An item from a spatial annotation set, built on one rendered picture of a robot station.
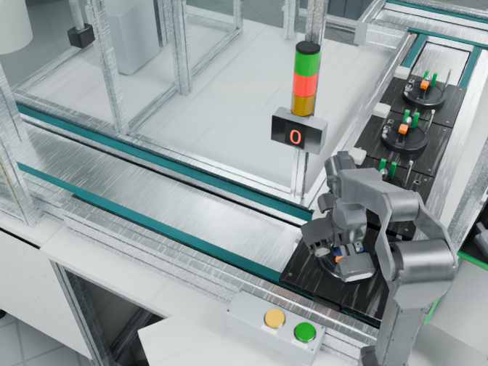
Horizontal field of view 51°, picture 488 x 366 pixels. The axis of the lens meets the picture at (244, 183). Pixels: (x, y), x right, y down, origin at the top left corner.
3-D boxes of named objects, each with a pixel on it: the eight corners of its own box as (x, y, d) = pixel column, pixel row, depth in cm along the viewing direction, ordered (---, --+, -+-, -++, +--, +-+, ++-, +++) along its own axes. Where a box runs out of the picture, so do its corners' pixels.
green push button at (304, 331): (309, 346, 105) (310, 342, 104) (292, 338, 106) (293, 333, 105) (316, 331, 108) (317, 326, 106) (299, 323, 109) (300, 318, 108)
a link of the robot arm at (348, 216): (375, 216, 85) (362, 171, 90) (341, 220, 85) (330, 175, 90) (369, 235, 91) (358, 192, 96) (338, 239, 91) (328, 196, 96)
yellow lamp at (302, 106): (308, 118, 110) (309, 99, 107) (286, 112, 112) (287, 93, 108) (316, 106, 113) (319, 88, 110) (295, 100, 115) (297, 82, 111)
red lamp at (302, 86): (310, 99, 106) (312, 79, 103) (287, 93, 108) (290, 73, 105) (319, 87, 110) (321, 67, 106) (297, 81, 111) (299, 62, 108)
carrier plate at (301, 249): (380, 326, 109) (381, 321, 107) (278, 282, 117) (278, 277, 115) (409, 247, 124) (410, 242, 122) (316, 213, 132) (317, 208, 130)
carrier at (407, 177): (410, 243, 125) (423, 209, 116) (319, 210, 133) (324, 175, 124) (432, 183, 140) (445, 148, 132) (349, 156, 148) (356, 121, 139)
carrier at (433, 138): (433, 181, 140) (445, 147, 132) (350, 155, 148) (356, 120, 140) (450, 133, 156) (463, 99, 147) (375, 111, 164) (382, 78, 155)
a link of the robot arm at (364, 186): (457, 279, 61) (458, 192, 59) (391, 284, 60) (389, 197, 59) (376, 225, 90) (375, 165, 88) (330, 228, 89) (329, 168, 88)
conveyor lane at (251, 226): (372, 346, 115) (381, 323, 108) (83, 217, 143) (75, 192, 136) (405, 256, 133) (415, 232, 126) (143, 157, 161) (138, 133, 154)
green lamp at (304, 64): (312, 79, 103) (314, 57, 99) (290, 72, 105) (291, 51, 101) (321, 67, 106) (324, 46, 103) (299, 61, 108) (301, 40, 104)
